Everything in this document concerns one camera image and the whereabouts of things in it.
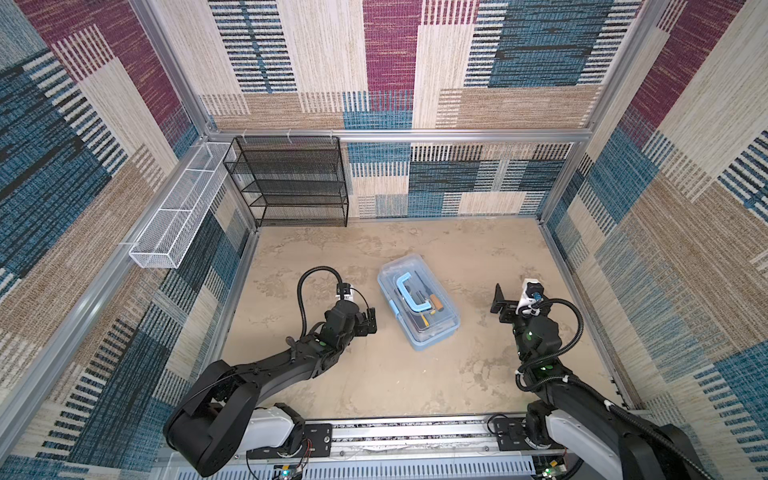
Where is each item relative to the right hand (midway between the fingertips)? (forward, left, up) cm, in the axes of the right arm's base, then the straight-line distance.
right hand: (514, 289), depth 83 cm
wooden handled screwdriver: (0, +21, -5) cm, 22 cm away
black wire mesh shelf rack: (+46, +68, +5) cm, 82 cm away
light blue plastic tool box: (+1, +26, -5) cm, 27 cm away
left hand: (0, +42, -7) cm, 43 cm away
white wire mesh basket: (+6, +87, +19) cm, 89 cm away
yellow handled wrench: (-7, +24, -6) cm, 25 cm away
